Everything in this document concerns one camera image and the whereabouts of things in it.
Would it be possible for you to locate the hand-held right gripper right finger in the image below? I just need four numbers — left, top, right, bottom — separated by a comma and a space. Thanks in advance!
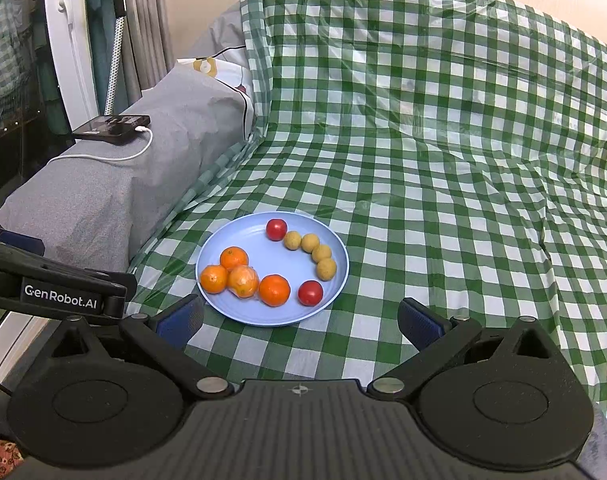
366, 297, 559, 401

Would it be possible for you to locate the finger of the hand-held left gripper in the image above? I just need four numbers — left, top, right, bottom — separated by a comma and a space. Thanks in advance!
0, 229, 45, 257

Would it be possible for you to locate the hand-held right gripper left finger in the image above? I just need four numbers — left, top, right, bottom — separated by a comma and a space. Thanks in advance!
48, 292, 234, 401

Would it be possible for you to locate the orange tangerine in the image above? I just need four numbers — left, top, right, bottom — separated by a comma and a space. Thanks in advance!
227, 265, 260, 299
200, 265, 229, 295
259, 274, 291, 307
220, 246, 250, 271

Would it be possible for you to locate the light blue plate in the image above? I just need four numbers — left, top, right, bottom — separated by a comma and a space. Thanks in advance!
196, 211, 349, 328

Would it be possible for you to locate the black smartphone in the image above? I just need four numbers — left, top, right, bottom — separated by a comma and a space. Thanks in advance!
72, 115, 151, 147

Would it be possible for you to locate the dark glass window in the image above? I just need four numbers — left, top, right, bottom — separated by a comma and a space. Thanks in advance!
0, 0, 74, 201

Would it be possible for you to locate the grey pillow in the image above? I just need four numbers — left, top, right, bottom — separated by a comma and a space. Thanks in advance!
0, 62, 257, 276

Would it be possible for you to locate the teal curtain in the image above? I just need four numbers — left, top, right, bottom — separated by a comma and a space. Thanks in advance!
86, 0, 117, 111

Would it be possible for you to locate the green checkered plastic cloth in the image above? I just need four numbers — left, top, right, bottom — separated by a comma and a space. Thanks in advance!
126, 0, 607, 418

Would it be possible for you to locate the white printed pillow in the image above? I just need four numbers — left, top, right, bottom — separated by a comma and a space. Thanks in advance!
178, 57, 257, 106

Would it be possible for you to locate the grey curtain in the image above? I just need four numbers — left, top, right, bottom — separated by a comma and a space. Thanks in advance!
124, 0, 177, 93

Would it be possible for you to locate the white charging cable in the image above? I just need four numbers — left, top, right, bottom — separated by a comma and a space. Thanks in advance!
48, 125, 154, 163

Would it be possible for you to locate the black and white braided hose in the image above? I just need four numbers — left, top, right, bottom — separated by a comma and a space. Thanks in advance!
105, 15, 127, 116

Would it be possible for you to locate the white door frame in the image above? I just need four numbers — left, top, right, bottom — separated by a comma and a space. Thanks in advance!
42, 0, 102, 133

